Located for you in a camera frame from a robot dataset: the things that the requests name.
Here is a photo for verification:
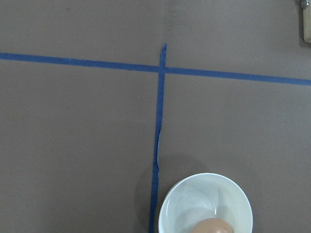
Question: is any brown egg from bowl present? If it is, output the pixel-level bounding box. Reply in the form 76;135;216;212
191;218;233;233

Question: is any white ceramic bowl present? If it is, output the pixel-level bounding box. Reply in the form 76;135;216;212
158;173;253;233

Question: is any bamboo cutting board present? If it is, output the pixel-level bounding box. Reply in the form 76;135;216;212
296;0;311;47

